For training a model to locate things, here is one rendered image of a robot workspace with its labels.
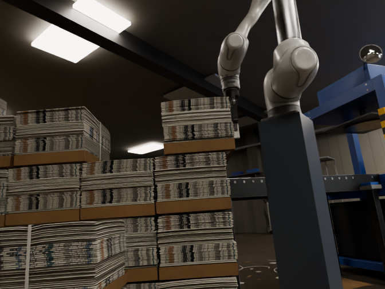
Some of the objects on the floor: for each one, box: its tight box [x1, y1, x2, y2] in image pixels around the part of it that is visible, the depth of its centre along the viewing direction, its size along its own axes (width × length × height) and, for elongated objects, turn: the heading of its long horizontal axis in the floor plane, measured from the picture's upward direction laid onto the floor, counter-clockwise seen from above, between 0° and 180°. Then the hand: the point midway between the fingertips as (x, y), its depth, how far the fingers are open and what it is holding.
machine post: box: [346, 134, 369, 201], centre depth 306 cm, size 9×9×155 cm
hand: (235, 131), depth 134 cm, fingers closed
